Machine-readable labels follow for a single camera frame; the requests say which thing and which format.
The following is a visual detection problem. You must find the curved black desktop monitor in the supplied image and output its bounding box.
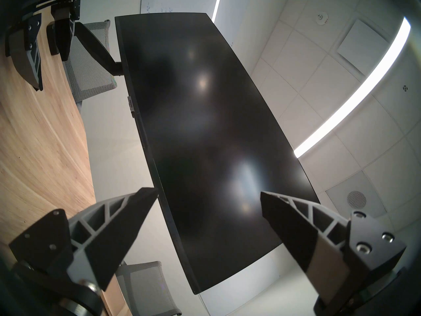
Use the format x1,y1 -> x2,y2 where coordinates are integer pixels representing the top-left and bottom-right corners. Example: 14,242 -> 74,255
114,13 -> 320,295

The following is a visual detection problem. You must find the glass wall whiteboard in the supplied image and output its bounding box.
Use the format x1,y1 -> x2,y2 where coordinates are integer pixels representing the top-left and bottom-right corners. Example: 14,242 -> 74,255
141,0 -> 221,15

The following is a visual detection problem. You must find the grey mesh office chair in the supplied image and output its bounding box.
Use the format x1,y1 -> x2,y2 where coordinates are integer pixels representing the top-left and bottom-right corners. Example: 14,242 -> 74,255
64,20 -> 118,103
115,261 -> 182,316

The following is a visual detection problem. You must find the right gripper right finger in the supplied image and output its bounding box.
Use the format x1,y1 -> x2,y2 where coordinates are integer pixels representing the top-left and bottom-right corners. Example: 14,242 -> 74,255
260,191 -> 407,306

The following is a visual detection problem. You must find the square ceiling access panel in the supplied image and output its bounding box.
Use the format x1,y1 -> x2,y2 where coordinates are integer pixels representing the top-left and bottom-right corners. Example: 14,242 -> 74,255
336,19 -> 388,75

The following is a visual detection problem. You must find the ceiling light strip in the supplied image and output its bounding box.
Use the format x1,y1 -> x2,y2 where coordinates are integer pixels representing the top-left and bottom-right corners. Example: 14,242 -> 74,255
294,17 -> 411,158
212,0 -> 224,23

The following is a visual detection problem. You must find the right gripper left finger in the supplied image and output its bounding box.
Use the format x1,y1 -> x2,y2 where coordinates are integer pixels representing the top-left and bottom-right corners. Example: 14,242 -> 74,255
8,187 -> 160,292

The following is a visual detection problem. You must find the round ceiling speaker grille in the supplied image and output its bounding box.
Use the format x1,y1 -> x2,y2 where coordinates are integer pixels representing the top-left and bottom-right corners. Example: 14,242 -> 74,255
347,190 -> 367,209

